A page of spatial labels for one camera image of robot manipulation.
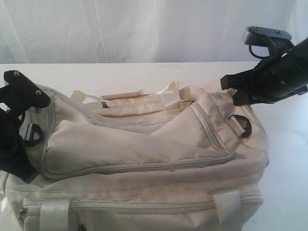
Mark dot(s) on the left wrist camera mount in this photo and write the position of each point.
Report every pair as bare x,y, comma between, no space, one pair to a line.
26,88

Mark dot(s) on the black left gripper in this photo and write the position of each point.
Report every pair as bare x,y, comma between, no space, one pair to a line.
13,157

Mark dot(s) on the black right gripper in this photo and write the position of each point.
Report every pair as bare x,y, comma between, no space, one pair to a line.
278,77

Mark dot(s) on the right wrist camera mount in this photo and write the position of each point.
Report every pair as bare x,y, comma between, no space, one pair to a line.
272,39

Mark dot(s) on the white curtain backdrop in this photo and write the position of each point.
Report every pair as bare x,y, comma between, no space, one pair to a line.
139,31

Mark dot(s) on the cream canvas bag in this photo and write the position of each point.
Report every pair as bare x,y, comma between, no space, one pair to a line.
182,159

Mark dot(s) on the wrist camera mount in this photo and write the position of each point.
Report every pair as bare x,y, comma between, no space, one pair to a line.
26,88
272,39

